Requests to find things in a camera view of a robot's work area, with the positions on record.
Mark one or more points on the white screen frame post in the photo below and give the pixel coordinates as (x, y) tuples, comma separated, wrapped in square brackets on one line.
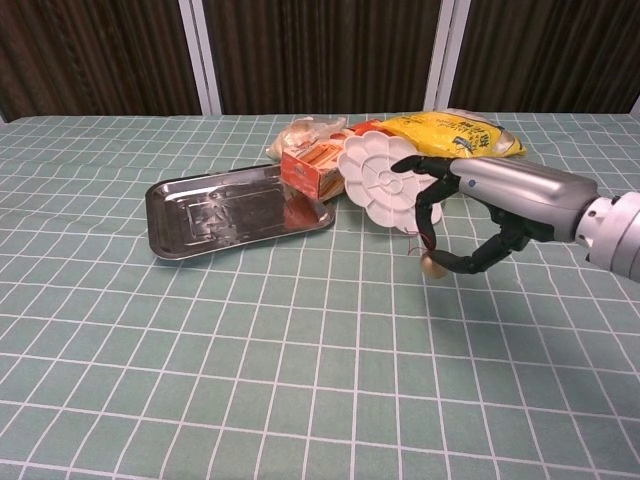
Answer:
[(200, 55), (445, 55)]

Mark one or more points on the orange snack packet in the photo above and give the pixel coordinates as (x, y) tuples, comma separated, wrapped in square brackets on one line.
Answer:
[(367, 127)]

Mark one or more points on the orange cardboard box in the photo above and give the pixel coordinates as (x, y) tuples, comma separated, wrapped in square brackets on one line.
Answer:
[(305, 172)]

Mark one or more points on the clear bag white contents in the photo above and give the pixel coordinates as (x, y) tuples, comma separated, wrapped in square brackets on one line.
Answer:
[(300, 132)]

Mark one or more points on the yellow cotton ball bag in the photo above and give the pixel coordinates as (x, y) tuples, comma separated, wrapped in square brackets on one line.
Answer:
[(440, 132)]

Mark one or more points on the white flower paint palette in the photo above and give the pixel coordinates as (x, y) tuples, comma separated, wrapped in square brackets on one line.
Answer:
[(380, 180)]

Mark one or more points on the stainless steel tray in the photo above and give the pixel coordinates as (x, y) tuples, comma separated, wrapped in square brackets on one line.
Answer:
[(225, 215)]

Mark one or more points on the dark brown screen panel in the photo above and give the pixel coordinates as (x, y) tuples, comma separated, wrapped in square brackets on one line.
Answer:
[(545, 55), (90, 55), (320, 55)]

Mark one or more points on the green checkered tablecloth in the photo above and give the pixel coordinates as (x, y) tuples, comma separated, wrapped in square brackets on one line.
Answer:
[(200, 350)]

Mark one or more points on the small golden bell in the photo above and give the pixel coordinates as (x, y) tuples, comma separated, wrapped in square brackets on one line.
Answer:
[(434, 266)]

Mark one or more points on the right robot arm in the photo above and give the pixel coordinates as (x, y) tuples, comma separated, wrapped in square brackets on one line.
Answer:
[(615, 235)]

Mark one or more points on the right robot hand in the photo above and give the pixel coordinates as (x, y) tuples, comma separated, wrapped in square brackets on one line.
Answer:
[(525, 190)]

